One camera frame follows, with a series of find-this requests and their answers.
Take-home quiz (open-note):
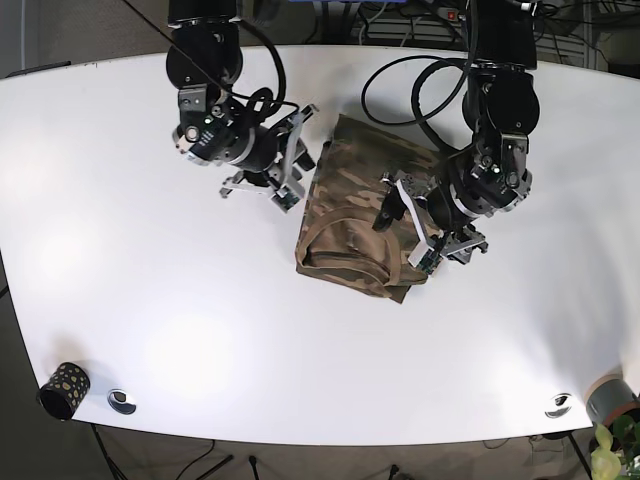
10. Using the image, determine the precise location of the grey flower pot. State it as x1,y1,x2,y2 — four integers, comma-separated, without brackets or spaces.
584,374,639,427

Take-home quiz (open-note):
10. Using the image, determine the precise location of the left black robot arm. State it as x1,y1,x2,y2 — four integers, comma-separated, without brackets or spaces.
373,1,540,275

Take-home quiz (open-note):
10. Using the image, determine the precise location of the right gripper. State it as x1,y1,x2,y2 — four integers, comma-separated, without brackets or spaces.
219,104,318,213

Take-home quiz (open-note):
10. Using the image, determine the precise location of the silver table grommet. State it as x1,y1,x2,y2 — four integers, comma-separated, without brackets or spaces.
544,393,574,419
107,389,137,415

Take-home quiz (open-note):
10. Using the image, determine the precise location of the green potted plant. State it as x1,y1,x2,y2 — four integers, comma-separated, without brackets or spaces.
590,414,639,480

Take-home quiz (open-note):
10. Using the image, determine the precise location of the right silver table grommet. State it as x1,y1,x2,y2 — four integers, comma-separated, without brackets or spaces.
544,393,574,419

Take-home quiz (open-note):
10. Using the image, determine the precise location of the black gold-dotted cup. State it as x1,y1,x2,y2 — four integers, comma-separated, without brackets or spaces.
37,362,91,421

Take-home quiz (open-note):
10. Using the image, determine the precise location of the left silver table grommet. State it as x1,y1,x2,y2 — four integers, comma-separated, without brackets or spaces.
107,389,137,415

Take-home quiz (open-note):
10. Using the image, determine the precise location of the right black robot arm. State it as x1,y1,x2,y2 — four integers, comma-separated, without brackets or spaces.
166,1,317,212

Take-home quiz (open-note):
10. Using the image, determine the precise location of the camouflage pattern T-shirt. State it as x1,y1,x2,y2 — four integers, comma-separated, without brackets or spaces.
295,115,443,303

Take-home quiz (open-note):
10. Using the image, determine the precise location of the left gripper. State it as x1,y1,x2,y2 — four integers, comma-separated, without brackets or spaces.
372,170,489,276

